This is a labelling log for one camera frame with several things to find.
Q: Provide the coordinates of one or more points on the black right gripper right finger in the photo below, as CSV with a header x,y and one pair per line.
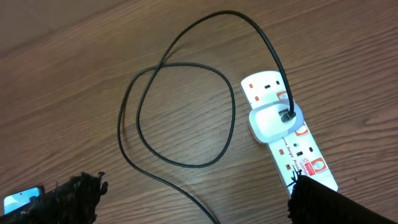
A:
x,y
314,203

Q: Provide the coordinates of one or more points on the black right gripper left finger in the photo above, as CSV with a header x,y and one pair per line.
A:
x,y
73,202

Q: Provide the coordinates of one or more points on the white power strip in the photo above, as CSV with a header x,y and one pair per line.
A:
x,y
296,151

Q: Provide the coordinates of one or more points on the blue-screen Samsung smartphone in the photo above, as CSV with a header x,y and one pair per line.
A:
x,y
19,199

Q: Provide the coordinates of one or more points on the white charger plug adapter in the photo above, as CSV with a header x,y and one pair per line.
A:
x,y
267,122

